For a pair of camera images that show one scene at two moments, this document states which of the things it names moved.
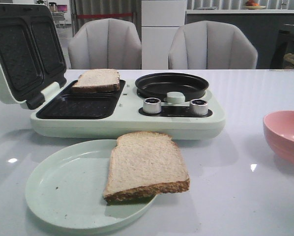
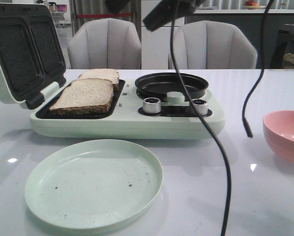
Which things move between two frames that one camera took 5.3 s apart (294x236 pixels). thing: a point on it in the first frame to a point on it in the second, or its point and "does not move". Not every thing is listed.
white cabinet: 160,21 does not move
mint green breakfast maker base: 126,114 does not move
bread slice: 98,80 does not move
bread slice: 143,164 to 84,96
